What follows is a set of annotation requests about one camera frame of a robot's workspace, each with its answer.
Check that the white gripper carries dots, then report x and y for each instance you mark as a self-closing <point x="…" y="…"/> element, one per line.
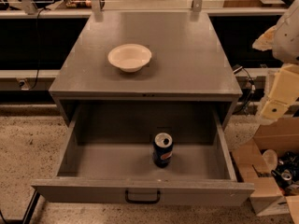
<point x="287" y="37"/>

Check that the blue pepsi can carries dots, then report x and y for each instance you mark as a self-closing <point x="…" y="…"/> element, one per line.
<point x="162" y="149"/>

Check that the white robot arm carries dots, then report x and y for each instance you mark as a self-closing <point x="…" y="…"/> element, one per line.
<point x="283" y="40"/>

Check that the grey open drawer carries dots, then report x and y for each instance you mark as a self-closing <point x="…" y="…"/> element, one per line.
<point x="109" y="150"/>

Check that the cardboard box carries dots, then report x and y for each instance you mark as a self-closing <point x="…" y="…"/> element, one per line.
<point x="267" y="198"/>

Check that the grey cabinet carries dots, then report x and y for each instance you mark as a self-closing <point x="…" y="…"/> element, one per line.
<point x="188" y="62"/>

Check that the cans in cardboard box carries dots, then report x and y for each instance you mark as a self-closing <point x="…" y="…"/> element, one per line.
<point x="285" y="170"/>

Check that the white bowl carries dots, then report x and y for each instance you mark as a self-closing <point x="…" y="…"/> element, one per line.
<point x="129" y="57"/>

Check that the black drawer handle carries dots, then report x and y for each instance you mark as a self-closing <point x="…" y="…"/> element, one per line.
<point x="142" y="197"/>

